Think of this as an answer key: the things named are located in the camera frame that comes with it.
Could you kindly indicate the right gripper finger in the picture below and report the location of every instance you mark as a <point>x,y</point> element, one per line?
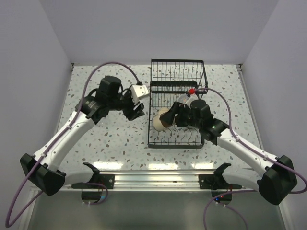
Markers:
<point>182,120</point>
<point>169,117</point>

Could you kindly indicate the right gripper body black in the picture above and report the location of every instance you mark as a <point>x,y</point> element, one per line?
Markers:
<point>194,123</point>

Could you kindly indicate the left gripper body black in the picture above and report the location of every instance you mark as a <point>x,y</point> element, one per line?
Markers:
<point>124,102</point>

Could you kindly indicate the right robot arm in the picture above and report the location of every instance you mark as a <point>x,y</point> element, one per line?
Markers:
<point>273,177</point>

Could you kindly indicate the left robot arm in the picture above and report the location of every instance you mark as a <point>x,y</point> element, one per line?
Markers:
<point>42,168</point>

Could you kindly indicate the clear glass back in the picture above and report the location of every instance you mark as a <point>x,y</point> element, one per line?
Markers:
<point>184,99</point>

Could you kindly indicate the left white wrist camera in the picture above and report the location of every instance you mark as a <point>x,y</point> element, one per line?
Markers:
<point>138,92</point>

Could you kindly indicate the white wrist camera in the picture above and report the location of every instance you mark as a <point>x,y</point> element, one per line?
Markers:
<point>192,95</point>
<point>138,92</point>

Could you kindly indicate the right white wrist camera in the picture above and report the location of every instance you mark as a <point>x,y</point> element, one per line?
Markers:
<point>192,95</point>

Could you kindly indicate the black wire dish rack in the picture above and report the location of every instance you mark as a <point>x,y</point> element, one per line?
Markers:
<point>170,79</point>

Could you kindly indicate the aluminium mounting rail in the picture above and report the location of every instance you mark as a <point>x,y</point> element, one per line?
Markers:
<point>151,180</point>

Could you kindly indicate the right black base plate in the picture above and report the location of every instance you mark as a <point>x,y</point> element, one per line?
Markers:
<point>215,182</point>

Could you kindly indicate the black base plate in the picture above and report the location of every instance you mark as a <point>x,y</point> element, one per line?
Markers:
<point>97,182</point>
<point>215,182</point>

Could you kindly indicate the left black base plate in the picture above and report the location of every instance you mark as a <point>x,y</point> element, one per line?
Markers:
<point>97,182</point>

